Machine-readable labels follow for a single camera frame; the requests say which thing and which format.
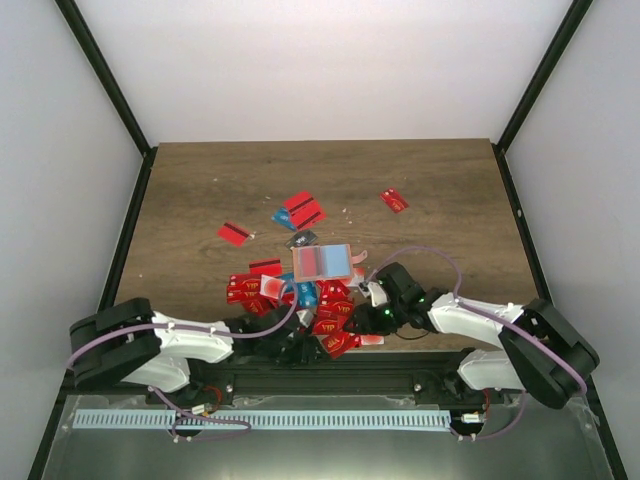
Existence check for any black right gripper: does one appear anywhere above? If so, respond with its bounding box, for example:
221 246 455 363
343 299 407 337

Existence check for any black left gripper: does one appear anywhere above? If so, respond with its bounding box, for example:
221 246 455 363
258 334 330 369

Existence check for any red VIP card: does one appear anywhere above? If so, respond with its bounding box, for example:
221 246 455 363
321 331 360 359
316 299 354 319

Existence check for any pink card holder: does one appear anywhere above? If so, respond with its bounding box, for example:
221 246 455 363
292 244 368 283

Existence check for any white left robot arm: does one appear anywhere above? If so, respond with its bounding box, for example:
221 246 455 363
67 297 328 404

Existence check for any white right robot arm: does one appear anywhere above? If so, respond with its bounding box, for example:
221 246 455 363
344 262 600 409

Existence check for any blue card in pile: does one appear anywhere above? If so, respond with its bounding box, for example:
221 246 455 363
280 273 318 309

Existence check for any white card red dot left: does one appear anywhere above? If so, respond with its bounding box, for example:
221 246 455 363
259 274 287 300

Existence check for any small red card far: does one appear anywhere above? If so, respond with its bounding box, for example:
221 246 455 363
379 188 409 214

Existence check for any black VIP card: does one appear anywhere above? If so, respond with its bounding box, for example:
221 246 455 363
285 229 318 250

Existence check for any red striped card left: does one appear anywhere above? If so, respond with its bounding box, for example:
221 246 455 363
217 222 250 247

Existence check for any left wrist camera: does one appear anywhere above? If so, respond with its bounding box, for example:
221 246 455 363
296 309 314 328

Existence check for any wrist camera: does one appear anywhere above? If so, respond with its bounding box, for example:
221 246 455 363
296 309 314 328
358 281 389 308

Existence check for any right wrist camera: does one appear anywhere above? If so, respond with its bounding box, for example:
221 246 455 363
358 281 389 308

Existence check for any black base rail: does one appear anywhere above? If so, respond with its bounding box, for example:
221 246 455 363
64 349 591 406

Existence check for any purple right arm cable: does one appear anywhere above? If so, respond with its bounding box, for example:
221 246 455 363
367 246 587 441

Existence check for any light blue slotted cable duct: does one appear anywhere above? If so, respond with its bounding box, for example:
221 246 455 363
72 409 451 432

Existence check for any black frame post right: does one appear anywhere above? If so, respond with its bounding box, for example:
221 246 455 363
494 0 594 151

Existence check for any black frame post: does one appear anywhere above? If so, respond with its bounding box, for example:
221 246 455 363
494 0 594 151
54 0 152 157

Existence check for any black frame post left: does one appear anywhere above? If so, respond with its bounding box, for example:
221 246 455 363
54 0 152 157

